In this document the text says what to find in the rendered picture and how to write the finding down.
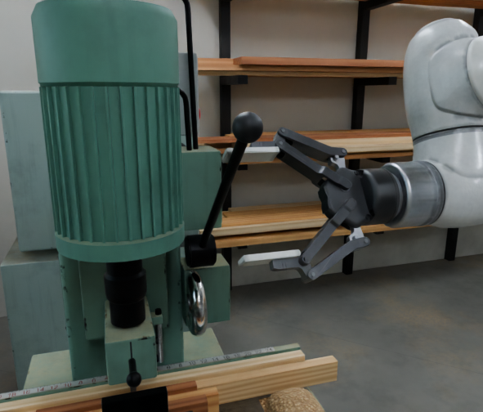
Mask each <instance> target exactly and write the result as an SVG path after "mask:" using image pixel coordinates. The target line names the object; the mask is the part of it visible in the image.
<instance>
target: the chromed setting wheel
mask: <svg viewBox="0 0 483 412"><path fill-rule="evenodd" d="M185 279H186V283H187V294H186V311H187V314H188V316H187V317H186V322H187V325H188V328H189V331H190V332H191V334H192V335H194V336H195V337H199V336H202V335H203V334H204V333H205V331H206V328H207V324H208V307H207V299H206V293H205V288H204V285H203V280H202V277H201V275H200V274H199V273H198V272H197V271H195V270H191V271H188V272H187V273H186V276H185Z"/></svg>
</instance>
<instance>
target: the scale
mask: <svg viewBox="0 0 483 412"><path fill-rule="evenodd" d="M274 351H275V349H274V348H273V347H265V348H261V349H256V350H251V351H246V352H237V353H232V354H227V355H222V356H214V357H209V358H203V359H198V360H190V361H185V362H180V363H175V364H170V365H161V366H157V370H158V371H163V370H168V369H176V368H181V367H186V366H191V365H200V364H204V363H209V362H214V361H223V360H228V359H232V358H237V357H242V356H251V355H256V354H261V353H265V352H274ZM107 380H108V378H107V375H104V376H99V377H95V378H85V379H80V380H75V381H71V382H66V383H57V384H52V385H47V386H42V387H33V388H28V389H24V390H19V391H14V392H5V393H0V399H5V398H9V397H14V396H23V395H28V394H33V393H38V392H46V391H51V390H56V389H61V388H66V387H74V386H79V385H83V384H89V383H97V382H102V381H107Z"/></svg>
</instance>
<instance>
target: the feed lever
mask: <svg viewBox="0 0 483 412"><path fill-rule="evenodd" d="M232 132H233V134H234V136H235V138H236V139H237V140H236V143H235V146H234V149H233V151H232V154H231V156H230V160H229V162H228V164H227V167H226V170H225V173H224V176H223V178H222V180H221V184H220V187H219V189H218V192H217V196H216V198H215V200H214V203H213V206H212V209H211V212H210V214H209V216H208V220H207V222H206V225H205V227H204V230H203V234H200V235H187V236H186V237H185V256H186V264H187V266H188V267H189V268H191V267H199V266H213V265H214V264H215V263H216V260H217V247H216V242H215V239H214V236H213V235H212V234H211V233H212V229H213V227H214V226H215V223H216V221H217V218H218V215H219V213H220V211H221V208H222V205H223V204H224V201H225V199H226V196H227V193H228V191H229V189H230V186H231V183H232V181H233V179H234V177H235V174H236V172H237V169H238V167H239V164H240V161H241V159H242V157H243V155H244V152H245V150H246V147H247V145H248V143H253V142H255V141H257V140H258V139H259V138H260V136H261V135H262V132H263V123H262V120H261V119H260V117H259V116H258V115H257V114H255V113H253V112H243V113H241V114H239V115H238V116H236V117H235V119H234V122H233V124H232Z"/></svg>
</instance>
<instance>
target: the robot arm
mask: <svg viewBox="0 0 483 412"><path fill-rule="evenodd" d="M403 87H404V99H405V113H406V117H407V122H408V125H409V129H410V131H411V136H412V140H413V148H414V155H413V161H410V162H394V163H386V164H384V165H383V166H382V167H380V168H368V169H358V170H350V169H348V168H346V165H345V159H344V157H345V156H346V155H347V150H346V149H345V148H341V147H331V146H327V145H325V144H323V143H321V142H319V141H316V140H313V139H311V138H309V137H306V136H303V135H302V134H299V133H297V132H294V131H291V130H289V129H287V128H283V127H281V128H279V130H278V131H277V133H276V134H275V136H274V138H273V141H255V142H253V143H251V144H250V146H249V147H246V150H245V152H244V155H243V157H242V159H241V161H240V162H241V163H245V162H271V161H273V160H274V158H275V157H276V158H278V159H280V160H281V161H283V162H284V163H286V164H287V165H288V166H290V167H291V168H293V169H295V170H296V171H298V172H299V173H301V174H302V175H303V176H305V177H307V178H308V179H310V180H311V183H312V184H313V185H315V186H317V187H318V188H320V190H319V191H318V196H319V198H320V201H321V209H322V213H323V214H324V215H325V216H326V217H327V218H328V220H327V221H326V222H325V224H324V225H323V226H322V227H321V229H320V230H319V231H318V233H317V234H316V235H315V236H314V238H313V239H312V240H311V242H310V243H309V244H308V245H307V246H306V247H305V248H304V249H303V251H302V252H300V250H299V249H297V250H289V251H281V252H273V253H258V254H249V255H243V256H242V257H241V259H240V260H239V261H238V264H239V266H254V265H261V264H269V265H270V269H271V271H286V270H296V271H298V272H299V274H300V276H301V281H302V282H303V283H305V284H306V283H308V282H311V281H313V280H315V279H316V278H318V277H319V276H320V275H322V274H323V273H325V272H326V271H327V270H328V269H329V268H331V267H332V266H334V265H335V264H336V263H338V262H339V261H340V260H342V259H343V258H344V257H345V256H346V255H348V254H349V253H352V252H355V251H359V250H361V249H363V248H365V247H366V246H368V245H369V244H370V240H369V238H368V237H364V235H363V232H362V230H361V228H360V227H361V226H369V225H378V224H384V225H385V226H388V227H390V228H399V227H408V226H428V225H429V226H436V227H440V228H459V227H467V226H476V225H480V224H483V36H480V37H478V33H477V32H476V30H475V29H474V28H473V27H471V26H470V25H469V24H468V23H466V22H464V21H463V20H459V19H453V18H444V19H440V20H436V21H433V22H431V23H430V24H428V25H426V26H424V27H422V28H421V29H420V30H419V31H418V32H417V33H416V34H415V36H414V37H413V38H412V39H411V41H410V42H409V45H408V48H407V50H406V53H405V62H404V69H403ZM307 156H308V157H311V158H313V159H316V160H319V161H321V162H324V163H328V166H334V167H335V168H336V171H335V172H334V171H332V170H331V169H329V168H327V167H325V166H320V165H319V164H318V163H316V162H315V161H313V160H312V159H310V158H308V157H307ZM323 177H325V178H326V179H327V180H326V181H325V180H323V179H322V178H323ZM339 226H343V227H344V228H346V229H348V230H349V231H351V234H350V235H349V236H348V237H347V243H346V244H344V245H343V246H341V247H339V248H338V249H336V250H335V251H333V252H332V253H331V254H330V255H328V256H327V257H326V258H324V259H323V260H321V261H320V262H318V263H317V264H316V265H314V266H313V267H311V264H310V263H311V259H312V258H313V257H314V256H315V255H316V254H317V253H318V251H319V250H320V249H321V247H322V246H323V245H324V243H325V242H326V241H327V240H328V238H329V237H330V236H331V234H332V233H334V231H335V230H336V229H337V228H338V227H339Z"/></svg>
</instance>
